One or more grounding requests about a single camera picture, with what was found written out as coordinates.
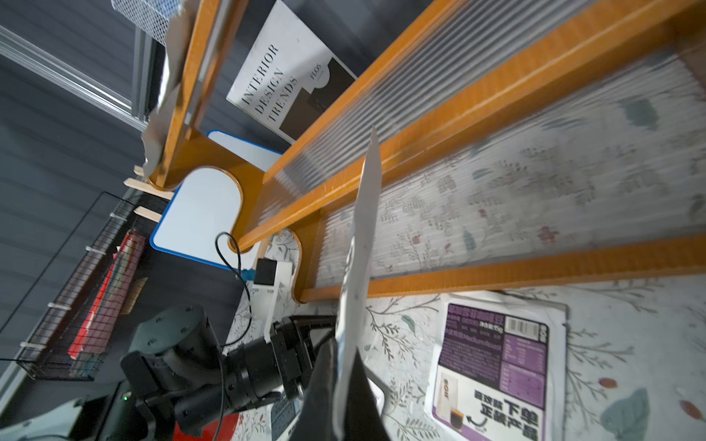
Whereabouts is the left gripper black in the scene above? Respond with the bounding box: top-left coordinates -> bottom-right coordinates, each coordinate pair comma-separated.
224,315 -> 336,411

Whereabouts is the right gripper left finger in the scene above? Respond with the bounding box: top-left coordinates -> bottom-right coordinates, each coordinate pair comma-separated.
290,338 -> 338,441

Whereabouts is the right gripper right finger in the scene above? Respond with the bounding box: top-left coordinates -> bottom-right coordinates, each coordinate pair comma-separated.
343,354 -> 390,441

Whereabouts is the blue coffee bag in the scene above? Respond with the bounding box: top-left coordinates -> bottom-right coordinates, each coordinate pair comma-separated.
270,398 -> 303,441
332,129 -> 382,440

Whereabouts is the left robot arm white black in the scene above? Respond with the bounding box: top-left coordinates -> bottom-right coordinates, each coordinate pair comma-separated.
1,306 -> 336,440

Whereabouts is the purple coffee bag right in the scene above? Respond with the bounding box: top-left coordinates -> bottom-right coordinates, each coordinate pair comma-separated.
425,291 -> 568,440

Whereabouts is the orange wooden two-tier shelf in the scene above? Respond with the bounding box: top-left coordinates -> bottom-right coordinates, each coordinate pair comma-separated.
148,1 -> 705,302

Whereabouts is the red round object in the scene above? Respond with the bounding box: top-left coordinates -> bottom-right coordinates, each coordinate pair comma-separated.
172,413 -> 240,441

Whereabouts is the blue framed whiteboard easel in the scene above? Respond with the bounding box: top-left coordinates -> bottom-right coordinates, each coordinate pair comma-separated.
124,130 -> 281,269

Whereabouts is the red long box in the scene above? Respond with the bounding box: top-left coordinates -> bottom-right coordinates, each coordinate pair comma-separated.
74,232 -> 146,355

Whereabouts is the black wire wall basket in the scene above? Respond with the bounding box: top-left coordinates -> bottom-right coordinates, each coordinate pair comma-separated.
1,190 -> 167,382

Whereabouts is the white wire hanging basket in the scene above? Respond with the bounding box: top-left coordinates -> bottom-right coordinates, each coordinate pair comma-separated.
109,0 -> 186,46

